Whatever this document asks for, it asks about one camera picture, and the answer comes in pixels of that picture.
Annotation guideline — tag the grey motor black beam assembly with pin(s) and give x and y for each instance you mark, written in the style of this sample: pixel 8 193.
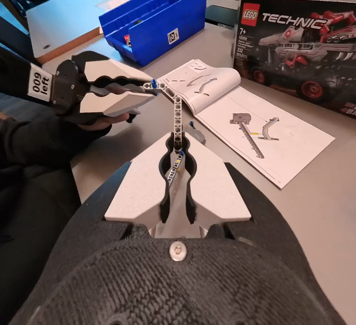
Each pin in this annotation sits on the grey motor black beam assembly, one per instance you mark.
pixel 194 135

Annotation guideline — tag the light grey bent toy beam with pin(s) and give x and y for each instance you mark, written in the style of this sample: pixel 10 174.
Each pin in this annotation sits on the light grey bent toy beam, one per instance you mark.
pixel 178 108

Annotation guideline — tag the person's left hand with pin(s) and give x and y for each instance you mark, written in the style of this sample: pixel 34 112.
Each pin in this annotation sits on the person's left hand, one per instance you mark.
pixel 97 124

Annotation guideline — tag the person's dark clothing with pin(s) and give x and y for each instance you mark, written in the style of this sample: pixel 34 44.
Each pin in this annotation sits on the person's dark clothing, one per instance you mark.
pixel 27 233

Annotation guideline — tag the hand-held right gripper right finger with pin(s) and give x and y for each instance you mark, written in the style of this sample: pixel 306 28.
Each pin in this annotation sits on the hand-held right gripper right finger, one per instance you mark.
pixel 219 191

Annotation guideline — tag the black toy truck set box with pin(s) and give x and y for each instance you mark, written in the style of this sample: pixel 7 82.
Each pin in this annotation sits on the black toy truck set box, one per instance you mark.
pixel 292 52

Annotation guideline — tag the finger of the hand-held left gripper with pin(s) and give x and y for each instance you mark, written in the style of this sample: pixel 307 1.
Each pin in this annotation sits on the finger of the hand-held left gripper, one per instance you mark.
pixel 111 69
pixel 111 102

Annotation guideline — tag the person's left forearm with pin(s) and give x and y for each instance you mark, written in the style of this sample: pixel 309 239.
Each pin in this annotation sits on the person's left forearm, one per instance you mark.
pixel 33 135

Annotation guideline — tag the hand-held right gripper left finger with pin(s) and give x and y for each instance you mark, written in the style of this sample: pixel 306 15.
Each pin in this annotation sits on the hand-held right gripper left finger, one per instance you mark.
pixel 139 188

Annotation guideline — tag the white instruction booklet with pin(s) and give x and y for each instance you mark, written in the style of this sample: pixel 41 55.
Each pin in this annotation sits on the white instruction booklet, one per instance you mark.
pixel 250 113

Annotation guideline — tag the blue plastic bin with tag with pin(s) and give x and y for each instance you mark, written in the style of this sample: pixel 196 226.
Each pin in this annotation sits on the blue plastic bin with tag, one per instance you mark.
pixel 155 30

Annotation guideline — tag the white background table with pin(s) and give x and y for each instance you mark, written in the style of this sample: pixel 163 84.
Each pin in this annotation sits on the white background table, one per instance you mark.
pixel 64 16

